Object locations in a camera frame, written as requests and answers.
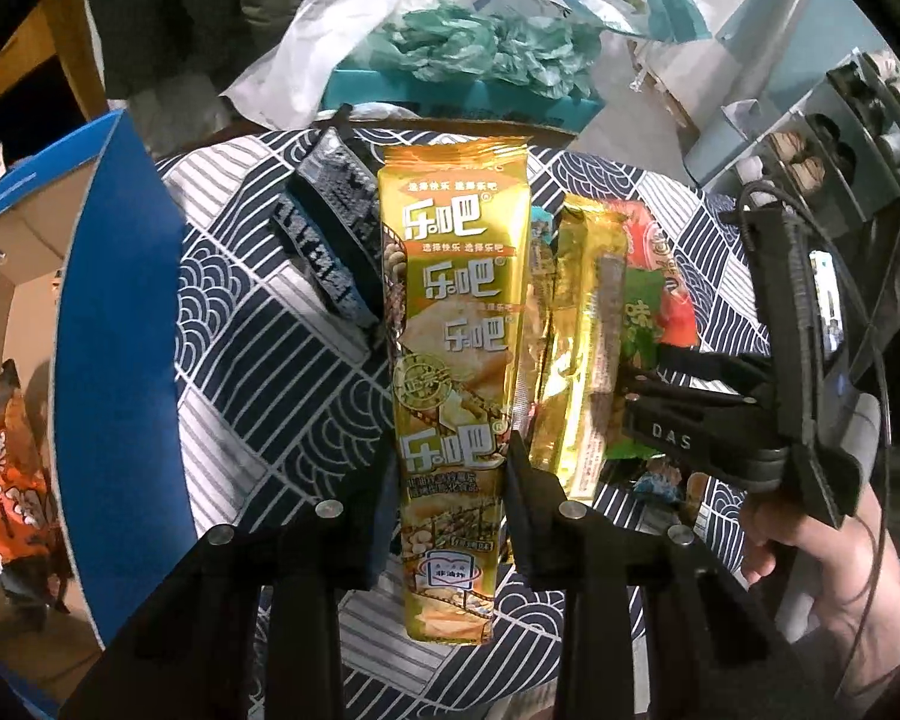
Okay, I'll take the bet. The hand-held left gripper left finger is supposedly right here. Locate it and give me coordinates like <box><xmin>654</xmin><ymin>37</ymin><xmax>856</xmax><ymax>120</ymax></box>
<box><xmin>60</xmin><ymin>427</ymin><xmax>410</xmax><ymax>720</ymax></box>

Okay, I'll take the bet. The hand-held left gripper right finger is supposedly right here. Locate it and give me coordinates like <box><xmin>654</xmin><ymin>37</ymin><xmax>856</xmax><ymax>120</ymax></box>
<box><xmin>499</xmin><ymin>431</ymin><xmax>841</xmax><ymax>720</ymax></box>

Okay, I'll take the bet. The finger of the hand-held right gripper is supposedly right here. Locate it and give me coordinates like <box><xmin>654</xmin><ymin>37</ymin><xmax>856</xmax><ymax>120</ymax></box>
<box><xmin>613</xmin><ymin>343</ymin><xmax>779</xmax><ymax>402</ymax></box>
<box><xmin>619</xmin><ymin>390</ymin><xmax>787</xmax><ymax>486</ymax></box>

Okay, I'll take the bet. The green snack packet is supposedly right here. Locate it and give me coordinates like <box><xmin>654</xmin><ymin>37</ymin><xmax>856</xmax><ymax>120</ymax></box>
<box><xmin>604</xmin><ymin>266</ymin><xmax>668</xmax><ymax>466</ymax></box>

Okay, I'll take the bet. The gold foil snack packet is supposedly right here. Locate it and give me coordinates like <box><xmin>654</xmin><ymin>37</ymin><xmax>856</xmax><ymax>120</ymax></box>
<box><xmin>529</xmin><ymin>195</ymin><xmax>631</xmax><ymax>500</ymax></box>

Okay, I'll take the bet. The yellow snack packet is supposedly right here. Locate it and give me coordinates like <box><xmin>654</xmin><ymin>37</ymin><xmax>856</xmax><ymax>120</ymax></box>
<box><xmin>377</xmin><ymin>136</ymin><xmax>535</xmax><ymax>647</ymax></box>

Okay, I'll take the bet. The blue cardboard box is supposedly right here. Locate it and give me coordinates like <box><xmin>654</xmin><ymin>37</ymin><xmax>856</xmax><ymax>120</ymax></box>
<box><xmin>0</xmin><ymin>109</ymin><xmax>188</xmax><ymax>698</ymax></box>

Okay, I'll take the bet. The person's right hand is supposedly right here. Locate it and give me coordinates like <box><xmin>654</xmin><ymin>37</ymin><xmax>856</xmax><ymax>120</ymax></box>
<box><xmin>742</xmin><ymin>499</ymin><xmax>900</xmax><ymax>685</ymax></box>

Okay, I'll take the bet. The red snack packet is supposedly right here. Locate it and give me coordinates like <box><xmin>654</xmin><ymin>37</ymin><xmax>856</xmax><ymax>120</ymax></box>
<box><xmin>615</xmin><ymin>199</ymin><xmax>702</xmax><ymax>350</ymax></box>

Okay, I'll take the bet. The navy white patterned tablecloth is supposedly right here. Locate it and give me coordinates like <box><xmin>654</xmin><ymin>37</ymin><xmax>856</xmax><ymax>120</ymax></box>
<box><xmin>154</xmin><ymin>124</ymin><xmax>773</xmax><ymax>720</ymax></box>

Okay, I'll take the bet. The grey cup rack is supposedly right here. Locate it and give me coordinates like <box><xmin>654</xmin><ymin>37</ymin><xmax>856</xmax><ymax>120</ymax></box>
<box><xmin>682</xmin><ymin>45</ymin><xmax>900</xmax><ymax>241</ymax></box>

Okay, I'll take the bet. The teal snack packet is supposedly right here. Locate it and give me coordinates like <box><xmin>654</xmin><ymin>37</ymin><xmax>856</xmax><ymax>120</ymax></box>
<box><xmin>531</xmin><ymin>206</ymin><xmax>563</xmax><ymax>248</ymax></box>

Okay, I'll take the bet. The black snack packet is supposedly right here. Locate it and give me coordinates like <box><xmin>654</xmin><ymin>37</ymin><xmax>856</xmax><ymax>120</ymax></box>
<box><xmin>289</xmin><ymin>127</ymin><xmax>391</xmax><ymax>301</ymax></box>
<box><xmin>268</xmin><ymin>195</ymin><xmax>382</xmax><ymax>329</ymax></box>

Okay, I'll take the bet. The orange snack packet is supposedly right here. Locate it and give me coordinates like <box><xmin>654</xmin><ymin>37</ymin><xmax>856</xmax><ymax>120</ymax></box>
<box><xmin>0</xmin><ymin>360</ymin><xmax>70</xmax><ymax>616</ymax></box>

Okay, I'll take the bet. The pale blue cabinet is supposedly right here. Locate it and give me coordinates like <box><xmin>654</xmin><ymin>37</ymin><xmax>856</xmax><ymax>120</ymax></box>
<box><xmin>712</xmin><ymin>0</ymin><xmax>882</xmax><ymax>72</ymax></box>

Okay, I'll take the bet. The green plastic bag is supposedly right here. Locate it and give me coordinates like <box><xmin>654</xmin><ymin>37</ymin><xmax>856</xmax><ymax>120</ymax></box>
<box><xmin>367</xmin><ymin>0</ymin><xmax>605</xmax><ymax>98</ymax></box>

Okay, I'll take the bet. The teal box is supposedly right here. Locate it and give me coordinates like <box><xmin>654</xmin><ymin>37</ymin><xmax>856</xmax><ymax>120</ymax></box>
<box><xmin>322</xmin><ymin>67</ymin><xmax>601</xmax><ymax>128</ymax></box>

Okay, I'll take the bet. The light grey cloth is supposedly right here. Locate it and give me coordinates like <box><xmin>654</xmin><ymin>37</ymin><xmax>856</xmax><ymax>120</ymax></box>
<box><xmin>127</xmin><ymin>82</ymin><xmax>233</xmax><ymax>158</ymax></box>

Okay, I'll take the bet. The dark green jacket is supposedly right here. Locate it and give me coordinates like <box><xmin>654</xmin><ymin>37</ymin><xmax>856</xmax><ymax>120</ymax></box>
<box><xmin>86</xmin><ymin>0</ymin><xmax>323</xmax><ymax>102</ymax></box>

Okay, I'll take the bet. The wooden cabinet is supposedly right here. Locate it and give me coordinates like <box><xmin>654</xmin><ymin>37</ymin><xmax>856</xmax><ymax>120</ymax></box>
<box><xmin>0</xmin><ymin>0</ymin><xmax>110</xmax><ymax>125</ymax></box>

